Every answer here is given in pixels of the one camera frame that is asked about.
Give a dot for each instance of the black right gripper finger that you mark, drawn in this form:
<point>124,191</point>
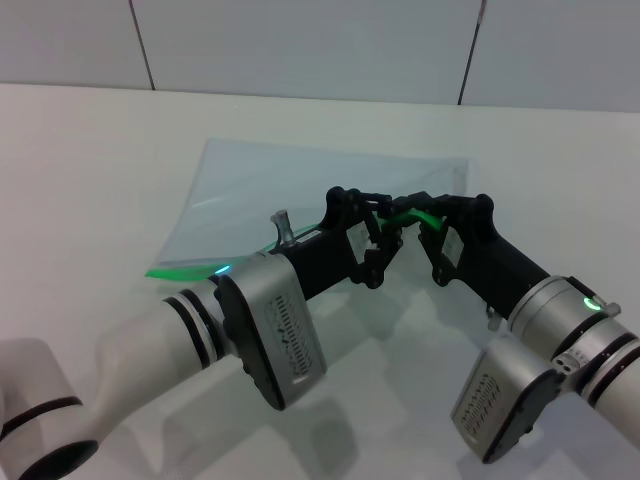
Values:
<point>431,245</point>
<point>425,201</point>

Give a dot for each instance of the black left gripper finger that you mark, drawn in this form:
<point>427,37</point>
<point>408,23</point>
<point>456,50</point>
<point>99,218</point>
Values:
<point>382,255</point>
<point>385,207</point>

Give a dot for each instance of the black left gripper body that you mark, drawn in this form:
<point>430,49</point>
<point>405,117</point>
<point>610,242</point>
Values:
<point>330,260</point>

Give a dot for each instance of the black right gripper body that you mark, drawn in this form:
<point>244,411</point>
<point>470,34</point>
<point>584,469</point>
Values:
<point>485,265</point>

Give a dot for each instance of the clear document bag green zipper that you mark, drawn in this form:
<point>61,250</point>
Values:
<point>280,190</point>

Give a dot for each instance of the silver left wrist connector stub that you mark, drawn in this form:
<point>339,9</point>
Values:
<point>284,230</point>

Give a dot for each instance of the silver wrist connector stub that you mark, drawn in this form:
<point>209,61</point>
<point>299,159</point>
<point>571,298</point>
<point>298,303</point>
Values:
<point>494,320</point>
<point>284,230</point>

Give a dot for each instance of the silver right wrist connector stub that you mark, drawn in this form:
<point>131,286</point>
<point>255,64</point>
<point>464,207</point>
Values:
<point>494,320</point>

